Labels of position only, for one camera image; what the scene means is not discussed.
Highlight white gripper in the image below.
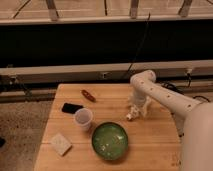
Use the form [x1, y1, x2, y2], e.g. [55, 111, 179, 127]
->
[129, 96, 151, 117]

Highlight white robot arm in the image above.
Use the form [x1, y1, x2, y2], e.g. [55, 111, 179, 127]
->
[130, 70, 213, 171]

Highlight green bowl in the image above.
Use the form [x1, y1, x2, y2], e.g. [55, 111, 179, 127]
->
[91, 122, 128, 161]

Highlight red-brown chili pepper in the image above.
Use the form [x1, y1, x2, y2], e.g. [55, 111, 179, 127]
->
[81, 90, 96, 102]

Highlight clear plastic cup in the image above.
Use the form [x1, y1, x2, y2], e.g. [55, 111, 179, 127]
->
[74, 108, 93, 131]

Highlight black phone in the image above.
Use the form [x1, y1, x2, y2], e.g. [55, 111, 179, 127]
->
[62, 103, 83, 114]

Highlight white sponge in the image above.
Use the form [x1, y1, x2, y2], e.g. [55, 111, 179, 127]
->
[50, 133, 72, 156]

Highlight black floor cables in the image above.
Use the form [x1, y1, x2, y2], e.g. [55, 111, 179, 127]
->
[161, 71, 212, 103]

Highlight black hanging cable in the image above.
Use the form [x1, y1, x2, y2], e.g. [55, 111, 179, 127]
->
[119, 12, 152, 81]

